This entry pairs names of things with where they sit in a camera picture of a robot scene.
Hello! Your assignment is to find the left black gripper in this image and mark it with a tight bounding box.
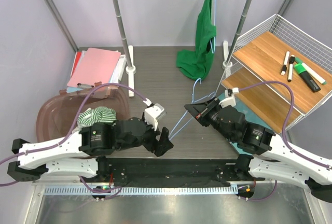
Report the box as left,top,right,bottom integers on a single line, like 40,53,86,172
116,115,174,156

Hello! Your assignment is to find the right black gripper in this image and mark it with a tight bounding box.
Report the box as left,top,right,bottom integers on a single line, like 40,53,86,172
185,96,234,142

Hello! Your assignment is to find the light blue wire hanger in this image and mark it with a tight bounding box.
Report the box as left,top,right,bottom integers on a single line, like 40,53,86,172
169,78,202,140

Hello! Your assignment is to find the green white striped tank top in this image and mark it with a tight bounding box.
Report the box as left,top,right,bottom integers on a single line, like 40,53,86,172
77,106,117,129

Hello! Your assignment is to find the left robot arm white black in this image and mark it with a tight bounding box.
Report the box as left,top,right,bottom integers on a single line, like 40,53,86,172
7,118,174,182

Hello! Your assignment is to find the teal cutting mat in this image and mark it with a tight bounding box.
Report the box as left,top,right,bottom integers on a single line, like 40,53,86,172
218,92,271,155

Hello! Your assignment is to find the grey white clothes rack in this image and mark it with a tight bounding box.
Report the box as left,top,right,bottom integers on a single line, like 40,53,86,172
107,0,261,97

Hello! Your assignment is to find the small white black marker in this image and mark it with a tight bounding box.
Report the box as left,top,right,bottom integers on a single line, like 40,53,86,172
287,63,293,82

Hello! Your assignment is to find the stack of papers folders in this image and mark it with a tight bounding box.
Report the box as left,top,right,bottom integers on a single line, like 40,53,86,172
66,51,126,93

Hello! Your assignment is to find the green black highlighter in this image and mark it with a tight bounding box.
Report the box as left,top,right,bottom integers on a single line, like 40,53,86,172
294,64,321,93

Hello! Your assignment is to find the brown translucent plastic basin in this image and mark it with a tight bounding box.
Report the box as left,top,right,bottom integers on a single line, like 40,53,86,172
36,86,130,143

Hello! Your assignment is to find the white green capped marker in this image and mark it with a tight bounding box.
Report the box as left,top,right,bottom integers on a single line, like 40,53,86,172
301,62,327,85

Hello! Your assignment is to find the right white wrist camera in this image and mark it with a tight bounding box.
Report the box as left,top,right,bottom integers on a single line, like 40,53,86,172
219,87,239,108

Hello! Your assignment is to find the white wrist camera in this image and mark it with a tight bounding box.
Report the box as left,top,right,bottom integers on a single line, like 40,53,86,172
143,98,166,131
219,87,239,108

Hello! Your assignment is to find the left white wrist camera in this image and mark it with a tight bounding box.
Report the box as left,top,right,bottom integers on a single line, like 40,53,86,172
143,98,166,131

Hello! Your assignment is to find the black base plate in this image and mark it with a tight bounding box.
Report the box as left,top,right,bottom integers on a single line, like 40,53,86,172
84,155,254,188

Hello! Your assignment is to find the white slotted cable duct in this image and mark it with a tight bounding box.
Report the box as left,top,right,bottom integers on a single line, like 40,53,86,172
44,185,238,196

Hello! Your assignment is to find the white wire wooden shelf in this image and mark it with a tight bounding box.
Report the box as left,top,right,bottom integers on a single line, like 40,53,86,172
220,14,331,133

